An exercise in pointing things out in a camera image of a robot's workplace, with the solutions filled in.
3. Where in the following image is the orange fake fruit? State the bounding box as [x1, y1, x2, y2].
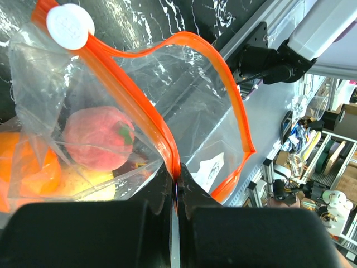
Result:
[1, 132, 61, 213]

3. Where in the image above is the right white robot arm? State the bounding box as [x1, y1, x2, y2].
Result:
[234, 1, 356, 84]

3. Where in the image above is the yellow fake fruit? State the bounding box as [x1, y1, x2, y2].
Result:
[56, 166, 116, 201]

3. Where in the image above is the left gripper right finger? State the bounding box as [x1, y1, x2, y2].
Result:
[177, 165, 339, 267]

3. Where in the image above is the pink fake peach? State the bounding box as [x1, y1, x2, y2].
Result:
[62, 106, 135, 171]

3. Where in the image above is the clear zip top bag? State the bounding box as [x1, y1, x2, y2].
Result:
[1, 1, 255, 212]

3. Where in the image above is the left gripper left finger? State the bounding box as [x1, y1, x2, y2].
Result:
[1, 166, 173, 267]

